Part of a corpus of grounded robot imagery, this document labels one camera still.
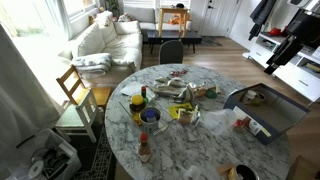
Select small blue-capped white bottle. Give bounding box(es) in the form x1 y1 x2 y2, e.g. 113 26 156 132
146 110 156 122

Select silver metal cup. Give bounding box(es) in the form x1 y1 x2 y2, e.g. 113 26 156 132
139 107 161 134

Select translucent white plastic cup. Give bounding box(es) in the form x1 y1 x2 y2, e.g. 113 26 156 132
204 109 236 135

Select red-capped green bottle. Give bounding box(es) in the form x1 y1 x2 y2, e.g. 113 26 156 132
141 86 148 104

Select red-capped hot sauce bottle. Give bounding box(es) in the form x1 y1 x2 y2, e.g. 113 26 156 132
138 132 151 163

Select white label bottle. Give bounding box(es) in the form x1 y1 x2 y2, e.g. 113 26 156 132
249 119 263 136

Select crumpled striped cloth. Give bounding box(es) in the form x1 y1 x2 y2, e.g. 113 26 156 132
151 77 195 103

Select red wrapper pieces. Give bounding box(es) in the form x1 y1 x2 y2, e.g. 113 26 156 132
170 69 188 77

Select white paper sheet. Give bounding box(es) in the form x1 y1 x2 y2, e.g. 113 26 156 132
120 82 142 96

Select yellow-lidded brown jar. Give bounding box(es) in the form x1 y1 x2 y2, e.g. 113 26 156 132
129 94 146 125

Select small snack package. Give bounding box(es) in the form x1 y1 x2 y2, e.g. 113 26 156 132
178 109 200 126

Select brown paper bag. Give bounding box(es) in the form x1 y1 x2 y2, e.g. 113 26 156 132
194 86 221 97

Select dark grey chair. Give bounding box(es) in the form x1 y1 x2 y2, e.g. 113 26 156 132
159 40 184 64

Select green round lid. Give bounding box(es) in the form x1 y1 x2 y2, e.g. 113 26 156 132
205 90 217 99

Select black coffee table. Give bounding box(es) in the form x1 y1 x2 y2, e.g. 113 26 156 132
147 30 202 47

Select white sofa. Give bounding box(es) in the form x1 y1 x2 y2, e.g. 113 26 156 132
59 11 143 87

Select folded grey blanket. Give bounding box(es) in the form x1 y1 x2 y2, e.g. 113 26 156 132
71 53 112 73

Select wooden chair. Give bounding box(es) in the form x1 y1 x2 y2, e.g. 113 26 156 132
56 66 112 108

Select wooden stool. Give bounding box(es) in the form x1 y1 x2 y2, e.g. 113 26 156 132
158 7 188 37

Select red small item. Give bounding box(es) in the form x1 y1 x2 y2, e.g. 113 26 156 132
233 119 244 128

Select white small chair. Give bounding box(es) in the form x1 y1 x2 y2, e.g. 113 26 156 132
55 89 100 143

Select white-lidded jar in box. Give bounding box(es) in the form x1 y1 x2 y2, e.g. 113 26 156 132
242 90 256 105

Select bowl in box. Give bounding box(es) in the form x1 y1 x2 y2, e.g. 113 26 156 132
251 92 265 106

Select navy blue cardboard box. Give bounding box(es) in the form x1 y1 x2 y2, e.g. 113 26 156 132
224 83 310 145

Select hanging dark jacket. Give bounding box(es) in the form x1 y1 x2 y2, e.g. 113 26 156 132
248 0 276 41

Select white storage bin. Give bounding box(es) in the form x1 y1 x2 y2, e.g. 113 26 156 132
6 129 82 180

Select white tv cabinet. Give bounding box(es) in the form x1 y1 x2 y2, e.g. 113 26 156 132
242 31 320 103

